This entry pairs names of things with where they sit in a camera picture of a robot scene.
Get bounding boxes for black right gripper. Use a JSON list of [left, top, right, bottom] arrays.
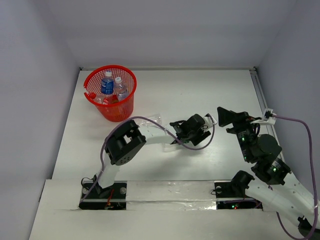
[[216, 105, 261, 161]]

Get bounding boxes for purple label small bottle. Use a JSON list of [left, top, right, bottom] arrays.
[[114, 76, 129, 102]]

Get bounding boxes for red cap clear bottle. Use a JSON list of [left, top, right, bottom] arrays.
[[88, 92, 113, 105]]

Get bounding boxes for blue label clear bottle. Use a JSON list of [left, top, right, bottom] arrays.
[[100, 70, 114, 96]]

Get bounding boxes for green label clear bottle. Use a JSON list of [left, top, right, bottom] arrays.
[[162, 143, 183, 153]]

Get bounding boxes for orange juice bottle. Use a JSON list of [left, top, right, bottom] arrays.
[[110, 94, 119, 104]]

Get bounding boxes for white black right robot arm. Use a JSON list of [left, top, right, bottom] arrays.
[[214, 106, 320, 240]]

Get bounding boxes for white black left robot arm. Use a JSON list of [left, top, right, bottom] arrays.
[[91, 113, 217, 199]]

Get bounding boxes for clear unlabelled plastic bottle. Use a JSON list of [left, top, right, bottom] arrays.
[[135, 113, 162, 127]]

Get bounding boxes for silver foil tape strip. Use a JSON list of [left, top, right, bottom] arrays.
[[125, 181, 217, 211]]

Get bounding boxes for red mesh plastic basket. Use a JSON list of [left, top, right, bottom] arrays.
[[83, 65, 137, 122]]

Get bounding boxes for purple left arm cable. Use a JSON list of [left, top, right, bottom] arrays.
[[79, 116, 216, 203]]

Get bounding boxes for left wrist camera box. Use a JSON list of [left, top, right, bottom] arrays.
[[203, 113, 218, 126]]

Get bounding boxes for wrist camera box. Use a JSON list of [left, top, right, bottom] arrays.
[[203, 113, 218, 126], [251, 108, 276, 126]]

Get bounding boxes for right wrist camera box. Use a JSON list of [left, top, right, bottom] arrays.
[[251, 108, 276, 126]]

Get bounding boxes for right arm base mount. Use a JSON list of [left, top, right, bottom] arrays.
[[211, 170, 263, 210]]

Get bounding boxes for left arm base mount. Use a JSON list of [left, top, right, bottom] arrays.
[[78, 181, 127, 211]]

